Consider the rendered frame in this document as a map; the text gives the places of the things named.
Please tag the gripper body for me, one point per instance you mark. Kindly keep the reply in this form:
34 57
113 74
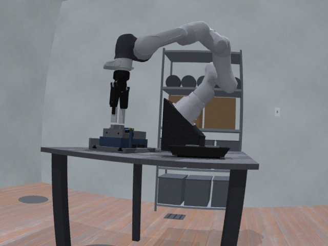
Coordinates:
121 76

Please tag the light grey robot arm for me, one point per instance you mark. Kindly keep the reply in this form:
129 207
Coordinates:
219 72

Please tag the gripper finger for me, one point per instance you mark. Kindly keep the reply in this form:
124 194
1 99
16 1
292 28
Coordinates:
114 97
123 104

